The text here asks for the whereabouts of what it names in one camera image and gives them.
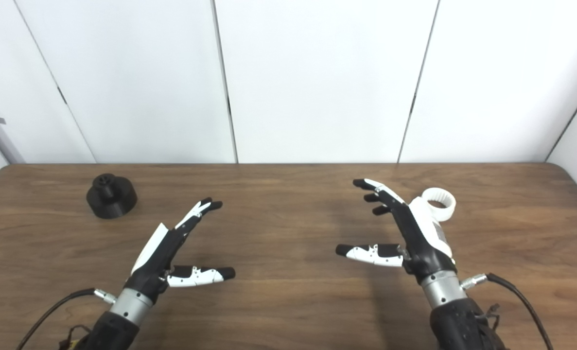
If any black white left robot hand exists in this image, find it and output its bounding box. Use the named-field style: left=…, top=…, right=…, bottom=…
left=124, top=197, right=236, bottom=304

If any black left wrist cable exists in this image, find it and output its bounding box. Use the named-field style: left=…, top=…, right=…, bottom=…
left=16, top=288, right=119, bottom=350

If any round black part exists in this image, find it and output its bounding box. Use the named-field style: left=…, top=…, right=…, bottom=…
left=86, top=174, right=138, bottom=220

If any white toothed ring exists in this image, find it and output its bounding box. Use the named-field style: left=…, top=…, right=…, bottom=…
left=421, top=188, right=457, bottom=223

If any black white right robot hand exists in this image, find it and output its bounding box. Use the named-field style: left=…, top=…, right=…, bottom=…
left=335, top=178, right=457, bottom=285

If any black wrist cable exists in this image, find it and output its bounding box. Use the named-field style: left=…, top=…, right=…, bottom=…
left=16, top=288, right=119, bottom=350
left=460, top=273, right=554, bottom=350

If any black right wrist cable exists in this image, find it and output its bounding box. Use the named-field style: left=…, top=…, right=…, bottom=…
left=460, top=273, right=554, bottom=350

